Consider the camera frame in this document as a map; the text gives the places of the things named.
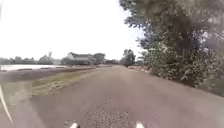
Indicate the small dark tree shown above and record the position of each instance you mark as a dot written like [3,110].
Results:
[128,57]

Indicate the grey asphalt road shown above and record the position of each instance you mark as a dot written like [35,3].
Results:
[116,96]

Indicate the building with dark roof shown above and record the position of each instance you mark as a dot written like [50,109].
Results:
[78,59]

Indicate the grass verge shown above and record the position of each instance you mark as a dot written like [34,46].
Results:
[53,82]

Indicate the robot's own part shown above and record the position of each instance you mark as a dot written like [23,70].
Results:
[140,125]
[74,125]

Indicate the large leafy tree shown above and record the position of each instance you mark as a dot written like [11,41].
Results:
[180,43]

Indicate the pale flat field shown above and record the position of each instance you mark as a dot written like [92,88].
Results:
[26,67]

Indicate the distant row of trees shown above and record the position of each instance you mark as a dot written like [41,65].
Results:
[26,61]

